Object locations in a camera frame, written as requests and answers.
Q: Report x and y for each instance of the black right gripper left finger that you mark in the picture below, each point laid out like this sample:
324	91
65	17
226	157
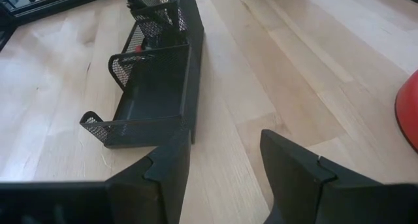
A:
163	191

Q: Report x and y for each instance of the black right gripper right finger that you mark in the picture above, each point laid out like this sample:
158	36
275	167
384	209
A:
300	191

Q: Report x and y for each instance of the black mesh desk organizer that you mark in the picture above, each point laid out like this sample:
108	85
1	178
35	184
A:
153	96

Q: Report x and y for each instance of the red desk lamp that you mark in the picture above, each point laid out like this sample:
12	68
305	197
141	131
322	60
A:
409	113

